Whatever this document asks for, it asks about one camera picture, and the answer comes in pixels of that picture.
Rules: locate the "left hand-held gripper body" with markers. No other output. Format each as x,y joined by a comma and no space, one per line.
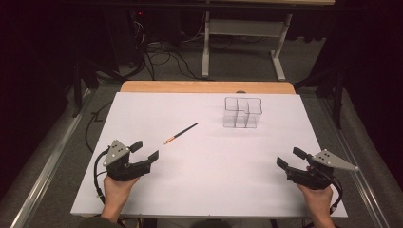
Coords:
118,158

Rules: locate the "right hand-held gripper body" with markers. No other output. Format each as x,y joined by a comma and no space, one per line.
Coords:
320,172

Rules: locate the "black pencil with orange end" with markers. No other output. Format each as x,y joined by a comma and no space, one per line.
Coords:
182,133

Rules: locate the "clear divided pen holder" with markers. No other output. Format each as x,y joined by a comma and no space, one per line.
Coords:
243,112

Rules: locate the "person's right hand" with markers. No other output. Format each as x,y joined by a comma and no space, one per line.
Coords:
316,199

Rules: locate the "person's left hand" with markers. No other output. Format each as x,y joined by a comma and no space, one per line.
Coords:
118,191

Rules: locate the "white table cover board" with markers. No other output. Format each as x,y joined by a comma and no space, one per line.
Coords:
196,180

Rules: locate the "black metal stand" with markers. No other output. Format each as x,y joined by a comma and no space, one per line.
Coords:
338,95
77,85

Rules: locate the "dark computer tower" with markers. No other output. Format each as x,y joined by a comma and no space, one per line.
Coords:
125,38

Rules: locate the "aluminium floor rail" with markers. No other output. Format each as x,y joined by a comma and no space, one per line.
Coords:
355,152
50,161

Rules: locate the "white table frame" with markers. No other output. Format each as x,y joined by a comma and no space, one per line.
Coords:
242,27

